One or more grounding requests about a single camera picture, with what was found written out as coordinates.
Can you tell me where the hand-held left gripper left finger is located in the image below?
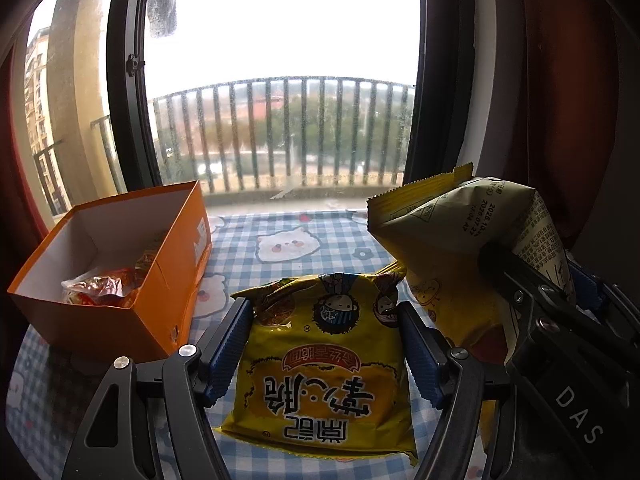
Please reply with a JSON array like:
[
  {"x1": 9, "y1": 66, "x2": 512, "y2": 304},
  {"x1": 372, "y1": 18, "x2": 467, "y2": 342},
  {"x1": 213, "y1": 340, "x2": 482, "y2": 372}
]
[{"x1": 62, "y1": 296, "x2": 254, "y2": 480}]

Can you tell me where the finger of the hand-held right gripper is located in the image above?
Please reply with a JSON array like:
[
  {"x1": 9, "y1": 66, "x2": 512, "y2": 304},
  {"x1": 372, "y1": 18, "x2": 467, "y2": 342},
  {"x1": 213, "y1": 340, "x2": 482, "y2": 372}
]
[
  {"x1": 477, "y1": 241, "x2": 608, "y2": 346},
  {"x1": 567, "y1": 260, "x2": 640, "y2": 346}
]

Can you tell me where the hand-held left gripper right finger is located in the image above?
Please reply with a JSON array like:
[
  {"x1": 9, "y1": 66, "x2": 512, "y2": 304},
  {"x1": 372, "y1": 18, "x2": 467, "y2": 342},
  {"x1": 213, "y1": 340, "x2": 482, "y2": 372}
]
[{"x1": 396, "y1": 301, "x2": 516, "y2": 480}]

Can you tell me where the orange cardboard box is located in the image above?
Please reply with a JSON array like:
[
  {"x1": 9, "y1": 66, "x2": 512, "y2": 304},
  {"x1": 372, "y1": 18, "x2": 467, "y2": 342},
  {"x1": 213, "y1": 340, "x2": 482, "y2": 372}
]
[{"x1": 6, "y1": 180, "x2": 213, "y2": 361}]

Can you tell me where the yellow cartoon print snack packet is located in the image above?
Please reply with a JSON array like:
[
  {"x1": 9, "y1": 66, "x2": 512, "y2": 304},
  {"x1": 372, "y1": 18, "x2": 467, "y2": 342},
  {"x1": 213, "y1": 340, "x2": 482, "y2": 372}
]
[{"x1": 220, "y1": 271, "x2": 420, "y2": 467}]

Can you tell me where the large yellow snack bag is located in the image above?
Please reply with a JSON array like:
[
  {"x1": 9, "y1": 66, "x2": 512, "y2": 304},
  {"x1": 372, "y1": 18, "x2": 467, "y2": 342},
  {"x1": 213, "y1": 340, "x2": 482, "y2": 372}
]
[{"x1": 366, "y1": 161, "x2": 576, "y2": 453}]

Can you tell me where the clear packet dark red snack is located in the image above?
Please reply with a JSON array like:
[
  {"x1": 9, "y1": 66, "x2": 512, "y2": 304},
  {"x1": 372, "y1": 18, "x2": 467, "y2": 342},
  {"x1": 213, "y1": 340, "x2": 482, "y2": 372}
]
[{"x1": 61, "y1": 266, "x2": 146, "y2": 309}]

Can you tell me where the blue checkered printed cloth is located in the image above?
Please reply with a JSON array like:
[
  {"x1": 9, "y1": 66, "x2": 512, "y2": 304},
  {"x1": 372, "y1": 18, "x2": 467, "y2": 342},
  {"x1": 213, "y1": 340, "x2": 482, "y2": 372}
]
[{"x1": 7, "y1": 209, "x2": 506, "y2": 480}]

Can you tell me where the dark red curtain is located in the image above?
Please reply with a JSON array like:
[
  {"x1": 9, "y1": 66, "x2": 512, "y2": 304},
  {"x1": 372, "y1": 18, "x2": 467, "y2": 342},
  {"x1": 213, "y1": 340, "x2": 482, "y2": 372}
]
[
  {"x1": 515, "y1": 0, "x2": 640, "y2": 251},
  {"x1": 0, "y1": 50, "x2": 51, "y2": 271}
]

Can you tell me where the balcony railing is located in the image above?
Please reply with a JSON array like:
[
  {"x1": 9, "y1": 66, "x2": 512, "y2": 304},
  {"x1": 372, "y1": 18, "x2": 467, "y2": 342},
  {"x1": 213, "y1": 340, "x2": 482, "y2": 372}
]
[{"x1": 32, "y1": 76, "x2": 417, "y2": 216}]

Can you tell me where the apartment building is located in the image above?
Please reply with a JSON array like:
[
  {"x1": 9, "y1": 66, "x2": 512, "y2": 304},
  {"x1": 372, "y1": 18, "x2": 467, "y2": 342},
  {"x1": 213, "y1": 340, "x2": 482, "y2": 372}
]
[{"x1": 25, "y1": 25, "x2": 56, "y2": 221}]

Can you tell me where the black window frame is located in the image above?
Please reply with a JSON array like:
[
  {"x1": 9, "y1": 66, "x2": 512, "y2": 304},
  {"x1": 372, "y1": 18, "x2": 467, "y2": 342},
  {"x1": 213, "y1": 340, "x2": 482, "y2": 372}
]
[{"x1": 106, "y1": 0, "x2": 481, "y2": 193}]

